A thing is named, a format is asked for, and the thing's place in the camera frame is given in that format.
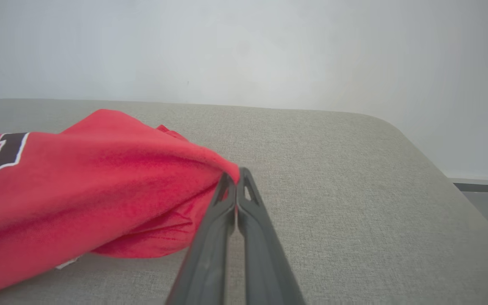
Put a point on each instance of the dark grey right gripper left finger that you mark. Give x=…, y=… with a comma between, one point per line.
x=208, y=254

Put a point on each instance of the red jersey with white trim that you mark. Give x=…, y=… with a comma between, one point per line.
x=79, y=195

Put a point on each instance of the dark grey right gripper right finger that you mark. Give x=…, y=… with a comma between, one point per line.
x=265, y=262

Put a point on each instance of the dark skirting strip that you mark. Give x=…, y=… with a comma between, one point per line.
x=485, y=187

